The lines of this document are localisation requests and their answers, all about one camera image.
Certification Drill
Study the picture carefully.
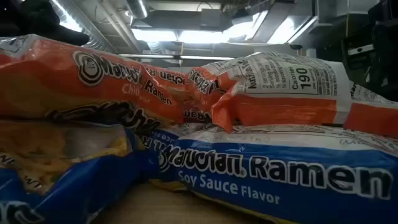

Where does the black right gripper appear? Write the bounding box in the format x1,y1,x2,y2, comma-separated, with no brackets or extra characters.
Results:
369,0,398,101

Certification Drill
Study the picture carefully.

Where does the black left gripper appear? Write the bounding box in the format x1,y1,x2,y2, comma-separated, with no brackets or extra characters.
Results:
0,0,91,47

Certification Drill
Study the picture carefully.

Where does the orange Maruchan ramen packet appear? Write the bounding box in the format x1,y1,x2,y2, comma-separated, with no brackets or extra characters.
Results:
210,52,353,134
185,67,226,114
0,34,185,125
343,80,398,139

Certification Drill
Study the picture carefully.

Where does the long ceiling light bar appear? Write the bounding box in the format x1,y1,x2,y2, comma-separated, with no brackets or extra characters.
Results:
118,53,236,61

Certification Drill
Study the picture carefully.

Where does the large silver ceiling duct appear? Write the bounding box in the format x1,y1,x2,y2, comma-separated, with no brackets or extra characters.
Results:
49,0,118,54

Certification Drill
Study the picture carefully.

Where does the round silver ceiling duct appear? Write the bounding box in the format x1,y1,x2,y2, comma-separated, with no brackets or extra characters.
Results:
125,0,150,20

